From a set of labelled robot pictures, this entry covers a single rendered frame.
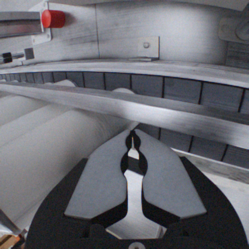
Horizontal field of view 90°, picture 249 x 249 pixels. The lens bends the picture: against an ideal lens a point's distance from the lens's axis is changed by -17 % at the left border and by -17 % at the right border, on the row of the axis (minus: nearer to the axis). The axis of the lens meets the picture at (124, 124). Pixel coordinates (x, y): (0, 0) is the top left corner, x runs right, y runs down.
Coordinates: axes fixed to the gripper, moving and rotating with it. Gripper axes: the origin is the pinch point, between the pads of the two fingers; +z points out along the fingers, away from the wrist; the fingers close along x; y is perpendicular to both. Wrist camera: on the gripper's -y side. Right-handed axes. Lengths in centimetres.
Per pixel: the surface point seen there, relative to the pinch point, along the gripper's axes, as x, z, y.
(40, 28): -18.4, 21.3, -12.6
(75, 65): -7.8, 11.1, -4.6
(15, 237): -268, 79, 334
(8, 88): -16.6, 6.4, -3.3
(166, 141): 4.2, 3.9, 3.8
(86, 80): -6.2, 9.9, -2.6
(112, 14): -2.3, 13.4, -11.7
